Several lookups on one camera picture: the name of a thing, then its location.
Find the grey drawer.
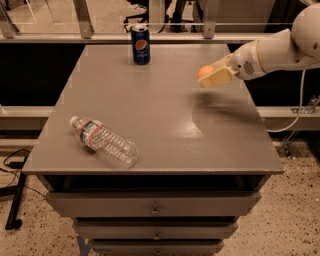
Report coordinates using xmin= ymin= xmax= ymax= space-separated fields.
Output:
xmin=46 ymin=191 xmax=261 ymax=218
xmin=73 ymin=218 xmax=238 ymax=240
xmin=92 ymin=240 xmax=224 ymax=256

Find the black cable on floor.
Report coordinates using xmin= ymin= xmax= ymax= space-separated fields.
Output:
xmin=0 ymin=148 xmax=46 ymax=198

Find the orange fruit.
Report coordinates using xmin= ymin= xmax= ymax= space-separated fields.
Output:
xmin=197 ymin=66 xmax=214 ymax=79

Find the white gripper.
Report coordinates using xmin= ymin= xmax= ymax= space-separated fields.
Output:
xmin=198 ymin=41 xmax=265 ymax=88

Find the black stand leg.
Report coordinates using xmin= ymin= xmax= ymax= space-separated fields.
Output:
xmin=5 ymin=173 xmax=26 ymax=230

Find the metal railing frame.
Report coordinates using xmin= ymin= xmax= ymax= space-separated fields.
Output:
xmin=0 ymin=0 xmax=294 ymax=45

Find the black office chair base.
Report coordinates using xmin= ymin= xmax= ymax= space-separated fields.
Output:
xmin=124 ymin=0 xmax=187 ymax=33

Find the top grey drawer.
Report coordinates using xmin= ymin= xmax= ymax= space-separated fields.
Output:
xmin=46 ymin=191 xmax=261 ymax=218

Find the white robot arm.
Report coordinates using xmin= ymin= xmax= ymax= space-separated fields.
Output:
xmin=197 ymin=3 xmax=320 ymax=88

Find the bottom grey drawer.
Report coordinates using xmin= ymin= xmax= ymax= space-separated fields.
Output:
xmin=92 ymin=240 xmax=224 ymax=256

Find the grey drawer cabinet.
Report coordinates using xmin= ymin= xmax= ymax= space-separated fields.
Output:
xmin=21 ymin=43 xmax=286 ymax=256

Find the clear plastic water bottle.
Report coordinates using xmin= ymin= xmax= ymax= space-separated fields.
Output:
xmin=70 ymin=116 xmax=140 ymax=168

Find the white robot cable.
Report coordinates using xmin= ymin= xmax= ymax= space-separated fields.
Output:
xmin=266 ymin=69 xmax=307 ymax=134

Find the middle grey drawer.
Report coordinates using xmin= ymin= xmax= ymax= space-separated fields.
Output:
xmin=73 ymin=218 xmax=238 ymax=240

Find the blue pepsi can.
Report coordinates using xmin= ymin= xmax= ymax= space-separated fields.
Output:
xmin=131 ymin=25 xmax=151 ymax=65

